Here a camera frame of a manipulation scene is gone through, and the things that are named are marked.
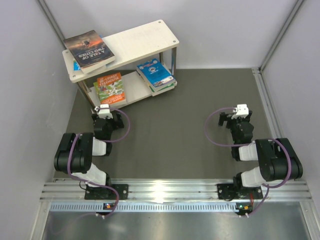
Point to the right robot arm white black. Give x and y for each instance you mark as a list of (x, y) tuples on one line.
[(277, 160)]

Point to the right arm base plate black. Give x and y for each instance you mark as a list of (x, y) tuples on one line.
[(229, 192)]

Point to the blue back-cover book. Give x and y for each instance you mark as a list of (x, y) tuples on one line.
[(155, 74)]

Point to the orange 78-storey treehouse book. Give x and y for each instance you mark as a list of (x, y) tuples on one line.
[(112, 90)]

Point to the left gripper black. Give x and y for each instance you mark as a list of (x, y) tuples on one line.
[(116, 123)]

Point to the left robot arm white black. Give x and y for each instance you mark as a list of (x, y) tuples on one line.
[(74, 153)]

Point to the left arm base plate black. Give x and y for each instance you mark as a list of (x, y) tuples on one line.
[(101, 193)]

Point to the dark tale of two cities book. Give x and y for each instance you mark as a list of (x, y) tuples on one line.
[(88, 51)]

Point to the purple 52-storey treehouse book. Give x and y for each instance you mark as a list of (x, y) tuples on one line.
[(170, 84)]

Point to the aluminium mounting rail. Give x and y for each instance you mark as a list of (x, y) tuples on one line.
[(165, 195)]

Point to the lime green book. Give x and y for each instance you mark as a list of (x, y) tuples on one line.
[(97, 90)]

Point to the green 104-storey treehouse book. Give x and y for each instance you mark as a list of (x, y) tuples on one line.
[(157, 93)]

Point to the white two-tier shelf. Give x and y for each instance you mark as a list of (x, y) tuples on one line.
[(129, 46)]

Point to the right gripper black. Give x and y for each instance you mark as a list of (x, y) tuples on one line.
[(225, 117)]

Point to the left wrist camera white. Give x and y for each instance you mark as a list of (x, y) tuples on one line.
[(103, 111)]

